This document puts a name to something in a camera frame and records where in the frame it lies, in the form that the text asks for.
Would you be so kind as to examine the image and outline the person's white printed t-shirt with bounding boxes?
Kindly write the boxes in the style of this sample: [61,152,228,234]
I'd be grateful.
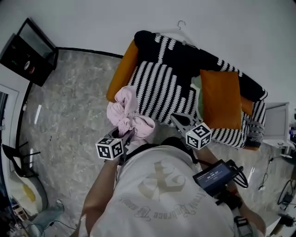
[89,144,235,237]

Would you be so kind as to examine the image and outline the white yellow bag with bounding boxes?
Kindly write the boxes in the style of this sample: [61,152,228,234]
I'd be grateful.
[8,175,49,215]

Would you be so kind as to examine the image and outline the black floor cable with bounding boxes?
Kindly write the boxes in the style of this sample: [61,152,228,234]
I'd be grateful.
[258,155,282,192]

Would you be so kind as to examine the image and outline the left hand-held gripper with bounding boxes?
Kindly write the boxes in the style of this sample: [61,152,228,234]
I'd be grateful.
[95,128,136,161]

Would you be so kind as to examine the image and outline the black cabinet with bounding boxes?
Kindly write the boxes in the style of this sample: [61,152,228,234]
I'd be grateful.
[0,17,59,87]

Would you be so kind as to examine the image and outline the black white striped blanket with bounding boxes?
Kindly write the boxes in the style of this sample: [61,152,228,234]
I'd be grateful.
[128,30,268,149]

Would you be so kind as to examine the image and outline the pink cloth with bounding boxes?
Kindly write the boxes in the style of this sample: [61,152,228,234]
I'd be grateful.
[106,85,156,141]

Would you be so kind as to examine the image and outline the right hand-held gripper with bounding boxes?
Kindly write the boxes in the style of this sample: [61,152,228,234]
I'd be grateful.
[170,112,213,150]

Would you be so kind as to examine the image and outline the black chair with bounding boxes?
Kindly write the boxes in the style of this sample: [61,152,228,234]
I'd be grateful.
[1,141,41,179]

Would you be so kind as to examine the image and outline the white side table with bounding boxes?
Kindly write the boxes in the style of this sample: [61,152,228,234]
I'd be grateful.
[263,102,296,149]

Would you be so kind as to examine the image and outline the white clothes hanger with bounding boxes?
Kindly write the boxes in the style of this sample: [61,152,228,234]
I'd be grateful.
[155,20,200,50]

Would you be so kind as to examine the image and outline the person's right forearm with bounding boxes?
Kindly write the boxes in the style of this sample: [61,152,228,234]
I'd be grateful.
[196,147,267,237]

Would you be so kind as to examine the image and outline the grey knitted cloth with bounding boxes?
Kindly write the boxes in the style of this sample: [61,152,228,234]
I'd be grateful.
[244,117,265,148]

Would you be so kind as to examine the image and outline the grey green cloth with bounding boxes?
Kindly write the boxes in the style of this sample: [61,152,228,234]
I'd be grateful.
[29,199,66,236]

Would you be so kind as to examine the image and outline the light green cloth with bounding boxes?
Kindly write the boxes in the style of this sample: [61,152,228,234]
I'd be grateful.
[190,75,204,122]

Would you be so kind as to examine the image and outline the orange sofa seat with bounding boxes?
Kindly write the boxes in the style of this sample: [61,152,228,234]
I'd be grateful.
[106,39,259,151]

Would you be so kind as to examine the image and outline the orange cushion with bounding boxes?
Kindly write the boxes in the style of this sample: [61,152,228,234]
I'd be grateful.
[199,69,243,130]

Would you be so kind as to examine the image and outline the black screen device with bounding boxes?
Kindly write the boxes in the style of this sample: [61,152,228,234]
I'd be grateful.
[192,159,249,198]

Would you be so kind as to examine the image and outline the person's left forearm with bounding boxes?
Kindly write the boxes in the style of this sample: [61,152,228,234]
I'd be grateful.
[77,158,120,237]

